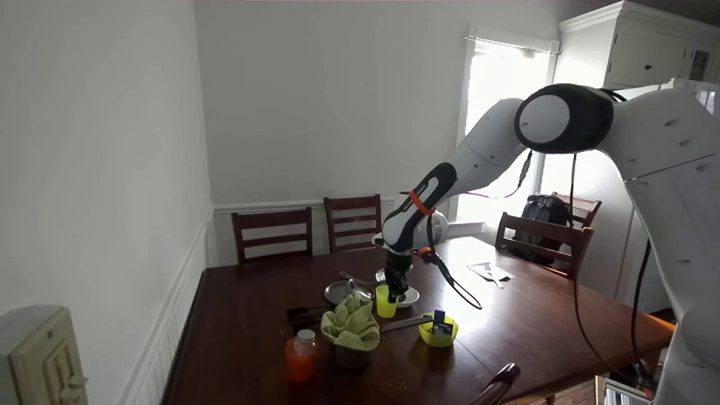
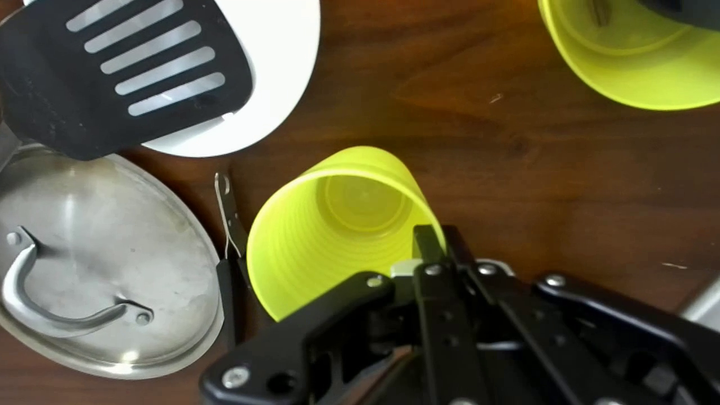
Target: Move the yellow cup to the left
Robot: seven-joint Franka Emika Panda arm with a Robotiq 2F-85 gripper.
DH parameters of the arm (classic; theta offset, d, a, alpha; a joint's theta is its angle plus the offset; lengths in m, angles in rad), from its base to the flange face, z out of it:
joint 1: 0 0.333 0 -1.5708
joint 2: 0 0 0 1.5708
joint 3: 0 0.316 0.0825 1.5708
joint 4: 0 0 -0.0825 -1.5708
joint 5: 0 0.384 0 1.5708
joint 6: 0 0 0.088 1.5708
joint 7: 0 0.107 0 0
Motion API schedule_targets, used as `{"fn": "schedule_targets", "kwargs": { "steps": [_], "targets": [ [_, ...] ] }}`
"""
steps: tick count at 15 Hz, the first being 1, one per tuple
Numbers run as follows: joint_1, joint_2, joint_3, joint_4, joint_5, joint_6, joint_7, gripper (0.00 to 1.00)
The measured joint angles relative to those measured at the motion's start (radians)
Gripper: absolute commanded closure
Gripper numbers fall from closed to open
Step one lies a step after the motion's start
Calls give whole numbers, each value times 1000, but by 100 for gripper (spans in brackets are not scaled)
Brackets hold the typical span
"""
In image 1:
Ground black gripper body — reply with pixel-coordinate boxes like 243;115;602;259
384;249;416;296

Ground green object table edge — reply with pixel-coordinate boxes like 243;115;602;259
375;282;400;322

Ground white plate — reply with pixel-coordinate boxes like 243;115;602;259
375;283;423;311

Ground blue and white bowl contents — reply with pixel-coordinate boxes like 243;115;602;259
431;307;453;336

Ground silver metal bowl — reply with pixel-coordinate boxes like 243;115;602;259
323;277;377;307

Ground pale yellow cloth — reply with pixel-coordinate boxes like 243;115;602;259
319;292;384;354

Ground yellow-green bowl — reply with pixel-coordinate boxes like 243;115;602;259
416;312;461;350

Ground orange bottle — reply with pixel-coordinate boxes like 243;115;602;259
283;327;319;387

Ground black bag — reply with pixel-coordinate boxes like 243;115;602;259
520;192;573;228

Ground bright window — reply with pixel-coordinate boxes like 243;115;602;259
458;30;561;228

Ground white cabinet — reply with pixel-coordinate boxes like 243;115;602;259
557;0;720;312

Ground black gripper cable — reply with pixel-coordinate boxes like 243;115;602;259
421;246;487;312

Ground orange cable strap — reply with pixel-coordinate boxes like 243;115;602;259
408;189;438;220

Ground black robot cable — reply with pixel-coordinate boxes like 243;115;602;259
628;238;658;369
568;148;614;373

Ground beige wall switch plate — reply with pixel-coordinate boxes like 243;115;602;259
0;303;90;405

